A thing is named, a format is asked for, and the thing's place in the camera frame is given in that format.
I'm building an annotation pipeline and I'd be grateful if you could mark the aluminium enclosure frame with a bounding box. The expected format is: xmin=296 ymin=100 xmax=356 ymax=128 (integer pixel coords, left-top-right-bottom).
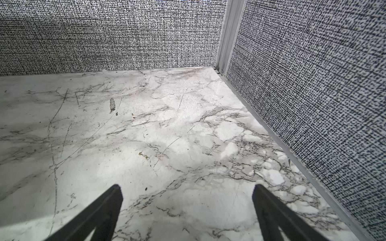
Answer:
xmin=215 ymin=1 xmax=373 ymax=241

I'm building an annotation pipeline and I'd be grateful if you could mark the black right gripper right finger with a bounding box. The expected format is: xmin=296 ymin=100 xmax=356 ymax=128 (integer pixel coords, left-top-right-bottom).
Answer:
xmin=252 ymin=184 xmax=327 ymax=241

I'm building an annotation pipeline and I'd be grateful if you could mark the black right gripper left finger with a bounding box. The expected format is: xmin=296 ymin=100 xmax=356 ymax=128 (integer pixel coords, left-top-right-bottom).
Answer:
xmin=46 ymin=184 xmax=123 ymax=241

